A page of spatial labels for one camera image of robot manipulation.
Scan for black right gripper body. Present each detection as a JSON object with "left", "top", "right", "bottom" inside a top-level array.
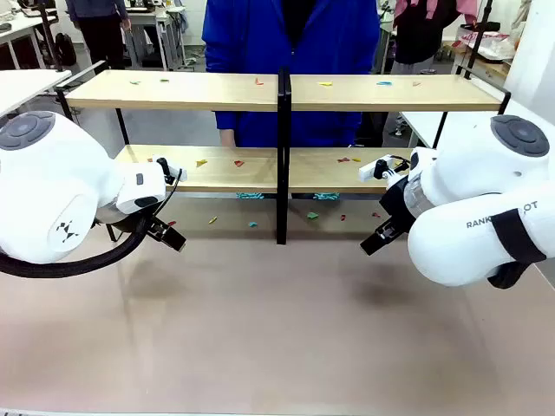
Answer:
[{"left": 378, "top": 177, "right": 418, "bottom": 237}]

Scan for black right arm cable sleeve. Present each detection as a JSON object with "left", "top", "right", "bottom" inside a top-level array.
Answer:
[{"left": 486, "top": 207, "right": 549, "bottom": 290}]

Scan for wooden side table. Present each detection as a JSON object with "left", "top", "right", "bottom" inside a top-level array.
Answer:
[{"left": 452, "top": 41, "right": 515, "bottom": 80}]

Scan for black left arm cable sleeve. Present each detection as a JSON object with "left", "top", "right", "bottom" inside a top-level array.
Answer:
[{"left": 0, "top": 214, "right": 151, "bottom": 279}]

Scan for teal chenille duster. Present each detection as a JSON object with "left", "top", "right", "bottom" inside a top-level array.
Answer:
[{"left": 235, "top": 191, "right": 341, "bottom": 203}]

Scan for white side table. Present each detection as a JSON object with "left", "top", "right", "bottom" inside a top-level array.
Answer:
[
  {"left": 0, "top": 68, "right": 73, "bottom": 119},
  {"left": 397, "top": 100, "right": 555, "bottom": 149}
]

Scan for black backpack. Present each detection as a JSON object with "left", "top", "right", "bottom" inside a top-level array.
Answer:
[{"left": 55, "top": 32, "right": 79, "bottom": 68}]

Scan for clear plastic bag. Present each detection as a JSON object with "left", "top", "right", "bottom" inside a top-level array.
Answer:
[{"left": 458, "top": 23, "right": 522, "bottom": 60}]

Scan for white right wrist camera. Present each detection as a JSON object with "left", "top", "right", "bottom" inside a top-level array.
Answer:
[{"left": 358, "top": 156, "right": 411, "bottom": 184}]

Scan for person in dark trousers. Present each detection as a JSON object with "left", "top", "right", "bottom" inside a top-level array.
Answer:
[{"left": 64, "top": 0, "right": 132, "bottom": 71}]

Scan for white background desk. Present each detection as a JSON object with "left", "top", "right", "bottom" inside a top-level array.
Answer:
[{"left": 0, "top": 11, "right": 49, "bottom": 71}]

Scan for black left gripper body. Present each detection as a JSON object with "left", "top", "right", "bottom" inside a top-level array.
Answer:
[{"left": 95, "top": 206, "right": 156, "bottom": 238}]

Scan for white panel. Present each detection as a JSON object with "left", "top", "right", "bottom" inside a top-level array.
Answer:
[{"left": 504, "top": 0, "right": 555, "bottom": 110}]

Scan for person in blue jacket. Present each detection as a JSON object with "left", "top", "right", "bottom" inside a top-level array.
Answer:
[{"left": 201, "top": 0, "right": 383, "bottom": 151}]

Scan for thin black camera cable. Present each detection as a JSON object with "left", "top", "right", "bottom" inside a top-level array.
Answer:
[{"left": 153, "top": 167, "right": 184, "bottom": 218}]

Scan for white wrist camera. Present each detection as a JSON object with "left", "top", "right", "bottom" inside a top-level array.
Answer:
[
  {"left": 155, "top": 156, "right": 189, "bottom": 184},
  {"left": 358, "top": 156, "right": 411, "bottom": 184}
]

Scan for wooden shelf unit black frame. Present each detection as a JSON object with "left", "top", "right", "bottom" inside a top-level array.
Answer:
[
  {"left": 55, "top": 60, "right": 286, "bottom": 245},
  {"left": 280, "top": 64, "right": 513, "bottom": 245}
]

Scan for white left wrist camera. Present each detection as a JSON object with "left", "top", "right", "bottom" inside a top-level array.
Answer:
[{"left": 155, "top": 156, "right": 189, "bottom": 184}]

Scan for grey background desk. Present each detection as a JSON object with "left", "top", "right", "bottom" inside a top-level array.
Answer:
[{"left": 122, "top": 9, "right": 188, "bottom": 71}]

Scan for black arm cable sleeve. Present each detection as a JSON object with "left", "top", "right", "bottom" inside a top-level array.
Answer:
[
  {"left": 486, "top": 207, "right": 549, "bottom": 290},
  {"left": 0, "top": 214, "right": 151, "bottom": 279}
]

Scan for person in black and pink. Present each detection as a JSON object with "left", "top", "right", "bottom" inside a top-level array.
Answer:
[{"left": 391, "top": 0, "right": 461, "bottom": 75}]

